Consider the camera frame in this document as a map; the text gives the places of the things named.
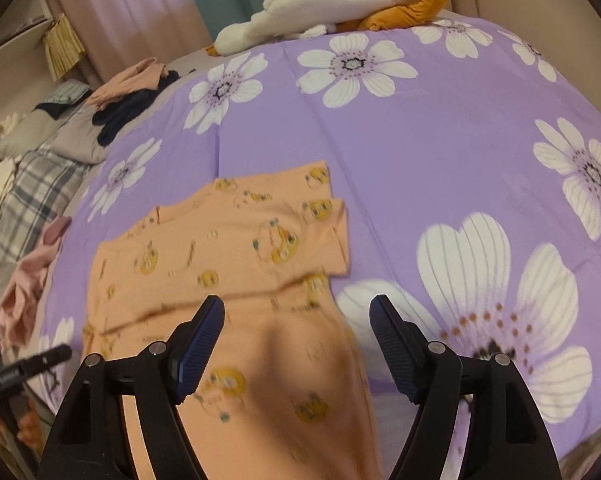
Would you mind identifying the orange cartoon print shirt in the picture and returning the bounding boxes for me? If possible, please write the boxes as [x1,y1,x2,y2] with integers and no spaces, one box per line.
[80,160,381,480]

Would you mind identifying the yellow pleated cloth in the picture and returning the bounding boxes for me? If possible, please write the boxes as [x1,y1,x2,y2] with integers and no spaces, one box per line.
[43,14,86,81]

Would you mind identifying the black cloth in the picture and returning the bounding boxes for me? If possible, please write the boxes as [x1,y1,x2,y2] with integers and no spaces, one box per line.
[34,101,76,121]

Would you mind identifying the grey pillow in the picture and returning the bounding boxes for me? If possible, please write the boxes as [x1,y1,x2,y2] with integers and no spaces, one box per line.
[0,110,64,161]

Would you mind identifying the grey folded quilt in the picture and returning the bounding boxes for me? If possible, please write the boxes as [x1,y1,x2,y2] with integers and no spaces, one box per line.
[55,105,126,165]

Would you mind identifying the white wall shelf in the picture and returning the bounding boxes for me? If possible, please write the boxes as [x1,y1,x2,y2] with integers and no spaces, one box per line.
[0,0,56,61]

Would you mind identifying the white goose plush toy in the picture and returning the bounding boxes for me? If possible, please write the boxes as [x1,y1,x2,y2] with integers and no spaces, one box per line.
[205,0,454,57]

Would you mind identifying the folded pink clothes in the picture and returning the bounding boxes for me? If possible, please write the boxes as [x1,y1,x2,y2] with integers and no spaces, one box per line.
[85,58,181,108]

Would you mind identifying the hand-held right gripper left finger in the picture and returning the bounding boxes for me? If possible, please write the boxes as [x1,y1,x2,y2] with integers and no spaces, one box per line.
[38,295,226,480]

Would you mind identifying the purple floral blanket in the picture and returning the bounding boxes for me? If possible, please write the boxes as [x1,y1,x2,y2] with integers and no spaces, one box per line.
[35,17,601,480]

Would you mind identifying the grey plaid quilt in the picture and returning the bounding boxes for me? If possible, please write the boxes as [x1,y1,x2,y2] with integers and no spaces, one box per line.
[0,145,98,301]

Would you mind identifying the crumpled pink garment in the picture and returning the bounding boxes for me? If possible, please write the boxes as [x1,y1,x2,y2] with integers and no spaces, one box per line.
[0,216,74,348]

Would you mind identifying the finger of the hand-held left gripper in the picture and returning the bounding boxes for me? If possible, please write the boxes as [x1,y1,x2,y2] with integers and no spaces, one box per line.
[0,344,74,386]

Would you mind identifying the orange cloth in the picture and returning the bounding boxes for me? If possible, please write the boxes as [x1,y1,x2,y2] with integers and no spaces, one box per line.
[10,397,46,448]

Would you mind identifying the blue striped pillow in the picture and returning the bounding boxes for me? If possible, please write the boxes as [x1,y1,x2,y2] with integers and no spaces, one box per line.
[45,79,94,106]

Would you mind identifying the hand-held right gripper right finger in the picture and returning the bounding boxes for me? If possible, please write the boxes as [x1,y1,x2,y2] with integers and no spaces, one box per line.
[369,295,551,480]

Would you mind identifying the pink curtain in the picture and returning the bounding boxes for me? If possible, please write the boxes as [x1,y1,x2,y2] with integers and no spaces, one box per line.
[40,0,216,86]

